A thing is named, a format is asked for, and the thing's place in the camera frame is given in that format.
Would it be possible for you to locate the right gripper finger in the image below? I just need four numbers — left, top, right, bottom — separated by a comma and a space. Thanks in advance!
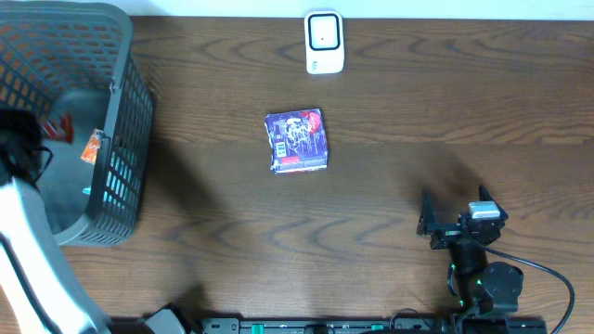
479, 185, 509, 221
417, 190, 437, 236

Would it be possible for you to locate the small orange snack packet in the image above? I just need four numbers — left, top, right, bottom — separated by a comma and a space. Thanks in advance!
81, 129, 104, 164

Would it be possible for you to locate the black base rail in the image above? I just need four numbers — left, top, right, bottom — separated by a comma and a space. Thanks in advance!
200, 315, 547, 334

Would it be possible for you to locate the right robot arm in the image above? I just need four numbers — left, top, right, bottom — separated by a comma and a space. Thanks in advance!
417, 186, 523, 333

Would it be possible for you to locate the orange red snack bar wrapper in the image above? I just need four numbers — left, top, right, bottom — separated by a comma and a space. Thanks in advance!
41, 113, 74, 144

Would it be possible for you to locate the teal snack packet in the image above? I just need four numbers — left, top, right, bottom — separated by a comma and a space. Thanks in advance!
96, 148, 139, 210

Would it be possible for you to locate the white barcode scanner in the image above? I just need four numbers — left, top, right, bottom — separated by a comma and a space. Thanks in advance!
303, 10, 345, 75

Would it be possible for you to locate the grey plastic mesh basket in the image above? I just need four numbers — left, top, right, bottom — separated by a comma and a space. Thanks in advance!
1, 1, 154, 247

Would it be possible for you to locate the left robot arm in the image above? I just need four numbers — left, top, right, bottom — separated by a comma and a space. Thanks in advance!
1, 109, 196, 333

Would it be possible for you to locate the purple snack box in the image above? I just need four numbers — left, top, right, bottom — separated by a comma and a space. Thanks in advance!
265, 109, 329, 174

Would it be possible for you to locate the right black cable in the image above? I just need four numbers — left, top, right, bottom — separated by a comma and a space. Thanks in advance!
482, 243, 576, 334

